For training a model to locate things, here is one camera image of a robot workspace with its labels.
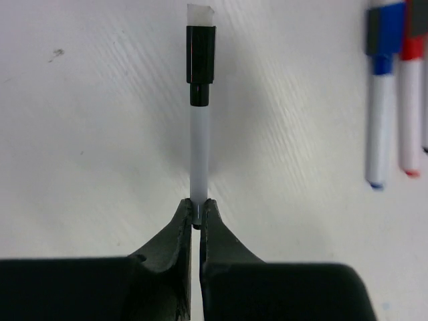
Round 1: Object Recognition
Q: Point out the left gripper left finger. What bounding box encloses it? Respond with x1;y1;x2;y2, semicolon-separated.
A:
1;199;191;320

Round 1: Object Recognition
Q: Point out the black marker pen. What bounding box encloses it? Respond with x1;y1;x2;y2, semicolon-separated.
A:
190;106;210;229

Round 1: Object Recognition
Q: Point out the blue marker pen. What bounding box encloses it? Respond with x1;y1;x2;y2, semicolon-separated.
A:
364;1;405;191

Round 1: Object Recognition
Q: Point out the red marker pen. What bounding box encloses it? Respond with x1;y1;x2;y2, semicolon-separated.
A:
399;1;427;179

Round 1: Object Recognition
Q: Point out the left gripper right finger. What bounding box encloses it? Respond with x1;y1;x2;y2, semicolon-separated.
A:
199;199;377;320

